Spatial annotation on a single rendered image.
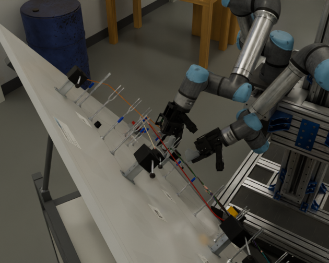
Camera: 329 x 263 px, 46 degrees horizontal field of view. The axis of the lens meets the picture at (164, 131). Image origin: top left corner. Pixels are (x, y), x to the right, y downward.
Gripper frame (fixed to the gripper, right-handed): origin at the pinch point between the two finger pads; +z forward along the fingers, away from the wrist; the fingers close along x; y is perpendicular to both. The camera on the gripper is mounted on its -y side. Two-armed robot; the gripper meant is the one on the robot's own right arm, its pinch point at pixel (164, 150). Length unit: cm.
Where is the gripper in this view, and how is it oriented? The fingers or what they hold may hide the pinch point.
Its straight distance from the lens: 152.7
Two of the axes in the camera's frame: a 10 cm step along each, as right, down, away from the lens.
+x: 4.6, 5.4, -7.1
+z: -4.2, 8.3, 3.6
